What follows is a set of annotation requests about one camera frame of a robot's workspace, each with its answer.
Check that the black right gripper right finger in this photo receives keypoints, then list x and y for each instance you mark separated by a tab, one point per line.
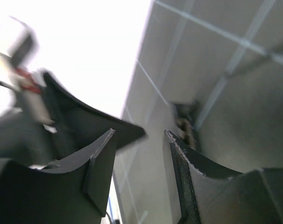
210	193

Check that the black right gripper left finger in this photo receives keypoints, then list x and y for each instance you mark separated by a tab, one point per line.
73	191

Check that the black grid cutting mat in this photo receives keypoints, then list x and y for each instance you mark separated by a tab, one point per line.
228	56

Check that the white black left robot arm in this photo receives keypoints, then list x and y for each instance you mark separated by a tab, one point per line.
45	122

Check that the black network switch box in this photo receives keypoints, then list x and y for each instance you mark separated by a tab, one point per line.
184	115

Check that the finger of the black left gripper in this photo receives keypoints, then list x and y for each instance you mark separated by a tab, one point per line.
78	124

